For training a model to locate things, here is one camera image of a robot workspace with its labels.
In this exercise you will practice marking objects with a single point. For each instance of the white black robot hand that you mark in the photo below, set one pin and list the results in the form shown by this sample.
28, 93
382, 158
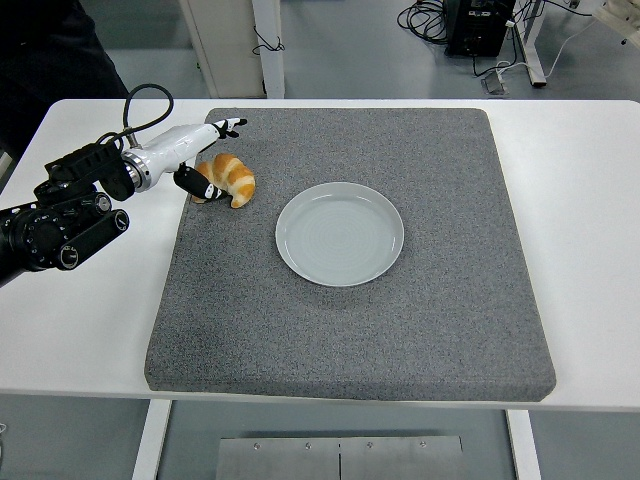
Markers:
175, 145

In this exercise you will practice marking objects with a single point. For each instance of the golden croissant bread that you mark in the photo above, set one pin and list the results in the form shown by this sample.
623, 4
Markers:
237, 180

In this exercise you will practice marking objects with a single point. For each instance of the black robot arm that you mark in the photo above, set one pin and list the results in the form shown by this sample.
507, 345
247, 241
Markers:
45, 235

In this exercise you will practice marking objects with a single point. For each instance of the pale grey round plate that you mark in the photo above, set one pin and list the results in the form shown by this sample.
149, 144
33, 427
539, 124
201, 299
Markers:
340, 235

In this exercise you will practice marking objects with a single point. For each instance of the grey metal plate with screws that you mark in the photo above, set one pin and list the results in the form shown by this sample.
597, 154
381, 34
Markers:
300, 460

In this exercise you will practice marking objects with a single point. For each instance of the white cabinet panel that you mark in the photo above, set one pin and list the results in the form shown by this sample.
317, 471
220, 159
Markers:
225, 45

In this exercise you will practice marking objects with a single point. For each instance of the person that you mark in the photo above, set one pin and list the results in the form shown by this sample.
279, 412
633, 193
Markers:
50, 60

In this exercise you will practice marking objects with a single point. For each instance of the grey felt mat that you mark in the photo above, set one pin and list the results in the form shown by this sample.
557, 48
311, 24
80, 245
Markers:
350, 340

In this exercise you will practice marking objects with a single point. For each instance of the white table leg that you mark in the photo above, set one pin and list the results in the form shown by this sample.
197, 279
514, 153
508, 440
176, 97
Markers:
522, 450
147, 445

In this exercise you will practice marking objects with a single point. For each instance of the black computer case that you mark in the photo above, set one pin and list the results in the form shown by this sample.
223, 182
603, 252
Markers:
475, 30

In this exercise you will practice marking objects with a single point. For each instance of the small grey floor pedal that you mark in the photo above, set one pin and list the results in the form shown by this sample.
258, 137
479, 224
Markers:
494, 84

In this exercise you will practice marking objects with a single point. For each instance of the white desk leg with foot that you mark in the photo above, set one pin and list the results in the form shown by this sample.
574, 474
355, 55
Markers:
531, 45

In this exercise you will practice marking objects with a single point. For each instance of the beige cloth object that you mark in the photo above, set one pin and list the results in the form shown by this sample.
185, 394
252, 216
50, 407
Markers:
620, 15

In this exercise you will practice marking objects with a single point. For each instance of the white square post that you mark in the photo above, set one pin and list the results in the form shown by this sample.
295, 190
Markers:
272, 70

